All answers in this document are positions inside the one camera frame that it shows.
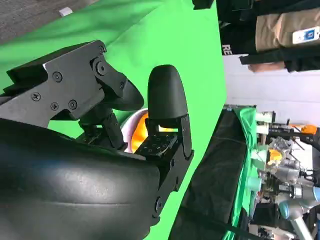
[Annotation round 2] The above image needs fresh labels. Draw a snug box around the black backdrop cloth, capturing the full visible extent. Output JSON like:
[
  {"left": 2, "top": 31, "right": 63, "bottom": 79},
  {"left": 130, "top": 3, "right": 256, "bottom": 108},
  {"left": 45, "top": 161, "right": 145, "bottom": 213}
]
[{"left": 169, "top": 107, "right": 250, "bottom": 240}]

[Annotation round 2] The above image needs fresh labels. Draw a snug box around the white and blue badge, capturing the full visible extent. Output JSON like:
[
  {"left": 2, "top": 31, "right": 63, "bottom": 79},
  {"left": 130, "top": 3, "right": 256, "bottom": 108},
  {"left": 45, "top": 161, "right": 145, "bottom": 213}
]
[{"left": 291, "top": 27, "right": 320, "bottom": 45}]

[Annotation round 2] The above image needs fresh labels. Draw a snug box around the orange item in clear bag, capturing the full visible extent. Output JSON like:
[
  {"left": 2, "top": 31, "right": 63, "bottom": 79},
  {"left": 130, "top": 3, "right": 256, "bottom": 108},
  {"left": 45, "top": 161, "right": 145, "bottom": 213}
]
[{"left": 266, "top": 149, "right": 284, "bottom": 166}]

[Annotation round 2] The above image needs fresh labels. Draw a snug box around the black box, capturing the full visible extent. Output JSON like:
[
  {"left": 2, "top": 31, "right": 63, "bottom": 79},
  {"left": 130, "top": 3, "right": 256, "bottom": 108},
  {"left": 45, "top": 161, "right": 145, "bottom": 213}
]
[{"left": 192, "top": 0, "right": 217, "bottom": 10}]

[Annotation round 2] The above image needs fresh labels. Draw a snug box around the green cloth on neighbouring table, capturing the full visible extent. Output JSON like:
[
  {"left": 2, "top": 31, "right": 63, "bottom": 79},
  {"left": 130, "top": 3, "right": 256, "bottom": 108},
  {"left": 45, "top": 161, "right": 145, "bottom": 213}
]
[{"left": 223, "top": 106, "right": 260, "bottom": 240}]

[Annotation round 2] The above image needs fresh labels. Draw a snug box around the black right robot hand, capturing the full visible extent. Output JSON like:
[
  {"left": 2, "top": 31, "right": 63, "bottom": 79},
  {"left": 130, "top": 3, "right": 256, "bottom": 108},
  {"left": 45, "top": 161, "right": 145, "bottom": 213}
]
[{"left": 0, "top": 39, "right": 195, "bottom": 240}]

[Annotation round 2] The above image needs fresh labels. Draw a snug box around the orange and white bread roll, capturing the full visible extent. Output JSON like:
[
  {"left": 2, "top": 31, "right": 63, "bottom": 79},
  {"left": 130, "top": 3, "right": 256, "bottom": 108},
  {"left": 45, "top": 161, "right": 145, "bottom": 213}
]
[{"left": 120, "top": 108, "right": 176, "bottom": 154}]

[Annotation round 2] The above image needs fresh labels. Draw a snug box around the person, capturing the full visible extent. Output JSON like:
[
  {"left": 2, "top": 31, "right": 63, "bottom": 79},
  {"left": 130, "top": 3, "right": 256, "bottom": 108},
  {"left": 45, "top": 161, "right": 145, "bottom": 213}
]
[{"left": 216, "top": 0, "right": 320, "bottom": 73}]

